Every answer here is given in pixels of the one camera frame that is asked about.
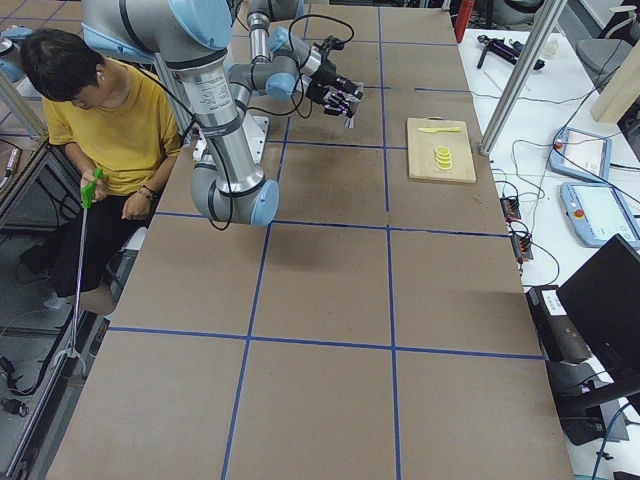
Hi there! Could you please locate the grey chair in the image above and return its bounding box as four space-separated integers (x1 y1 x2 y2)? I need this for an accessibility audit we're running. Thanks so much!
575 5 639 91

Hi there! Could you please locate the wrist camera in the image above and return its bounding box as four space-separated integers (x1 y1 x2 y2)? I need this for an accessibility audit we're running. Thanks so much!
315 35 346 57

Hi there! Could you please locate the red cylinder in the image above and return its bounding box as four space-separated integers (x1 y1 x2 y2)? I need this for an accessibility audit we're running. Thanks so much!
454 0 475 44

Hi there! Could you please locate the person in yellow shirt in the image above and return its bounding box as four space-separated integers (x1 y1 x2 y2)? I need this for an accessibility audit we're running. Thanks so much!
21 29 181 315

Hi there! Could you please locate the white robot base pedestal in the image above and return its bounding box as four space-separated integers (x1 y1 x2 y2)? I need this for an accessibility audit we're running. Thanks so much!
192 113 270 165

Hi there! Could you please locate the steel double jigger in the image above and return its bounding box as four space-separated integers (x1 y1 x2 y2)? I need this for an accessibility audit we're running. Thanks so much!
344 102 358 129

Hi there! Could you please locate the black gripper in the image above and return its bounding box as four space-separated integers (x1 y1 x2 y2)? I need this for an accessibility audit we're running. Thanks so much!
305 60 364 116

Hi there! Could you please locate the green reacher grabber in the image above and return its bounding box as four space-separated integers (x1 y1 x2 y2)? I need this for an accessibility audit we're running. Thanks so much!
54 168 104 374

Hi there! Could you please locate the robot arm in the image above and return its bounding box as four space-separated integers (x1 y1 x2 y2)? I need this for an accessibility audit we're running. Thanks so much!
82 1 279 226
230 1 364 125

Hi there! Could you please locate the black tripod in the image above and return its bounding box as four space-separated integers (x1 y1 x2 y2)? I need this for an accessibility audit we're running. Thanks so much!
476 35 525 69

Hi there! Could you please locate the teach pendant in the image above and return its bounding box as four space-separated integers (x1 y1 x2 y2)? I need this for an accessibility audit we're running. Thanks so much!
548 127 612 182
560 182 639 249

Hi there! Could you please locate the far teach pendant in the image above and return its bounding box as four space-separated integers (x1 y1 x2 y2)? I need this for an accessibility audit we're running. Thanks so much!
548 127 612 182

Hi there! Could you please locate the yellow plastic knife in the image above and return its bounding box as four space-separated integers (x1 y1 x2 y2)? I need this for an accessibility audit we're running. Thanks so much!
417 127 462 134

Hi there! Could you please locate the black monitor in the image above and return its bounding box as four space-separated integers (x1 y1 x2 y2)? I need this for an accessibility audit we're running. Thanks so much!
557 234 639 381

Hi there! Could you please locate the aluminium frame post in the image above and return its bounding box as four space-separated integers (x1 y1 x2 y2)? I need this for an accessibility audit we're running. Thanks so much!
479 0 567 156

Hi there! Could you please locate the wooden cutting board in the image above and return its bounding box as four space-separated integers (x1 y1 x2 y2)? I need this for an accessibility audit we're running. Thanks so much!
406 118 476 184

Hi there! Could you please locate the black box device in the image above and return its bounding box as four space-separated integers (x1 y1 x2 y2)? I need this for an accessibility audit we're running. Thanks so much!
526 285 591 365

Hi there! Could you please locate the wooden plank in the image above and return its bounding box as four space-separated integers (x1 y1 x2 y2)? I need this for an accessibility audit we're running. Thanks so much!
590 43 640 123

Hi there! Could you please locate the near teach pendant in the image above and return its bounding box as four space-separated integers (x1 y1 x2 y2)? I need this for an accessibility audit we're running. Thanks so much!
560 182 639 249

